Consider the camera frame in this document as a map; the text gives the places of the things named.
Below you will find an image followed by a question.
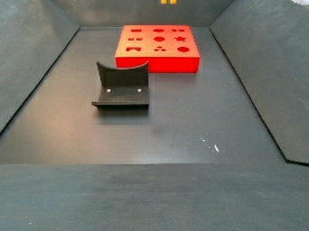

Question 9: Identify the black curved holder stand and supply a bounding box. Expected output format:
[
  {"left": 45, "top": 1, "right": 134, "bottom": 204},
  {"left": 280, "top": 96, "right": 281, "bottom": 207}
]
[{"left": 92, "top": 62, "right": 150, "bottom": 108}]

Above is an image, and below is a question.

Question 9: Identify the red shape-sorter block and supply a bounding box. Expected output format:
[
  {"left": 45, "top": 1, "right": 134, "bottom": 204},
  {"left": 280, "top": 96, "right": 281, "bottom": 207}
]
[{"left": 115, "top": 24, "right": 201, "bottom": 73}]

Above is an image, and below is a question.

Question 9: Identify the yellow marking strip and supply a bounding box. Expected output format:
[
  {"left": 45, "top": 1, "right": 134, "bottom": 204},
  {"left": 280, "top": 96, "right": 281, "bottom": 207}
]
[{"left": 160, "top": 0, "right": 178, "bottom": 5}]

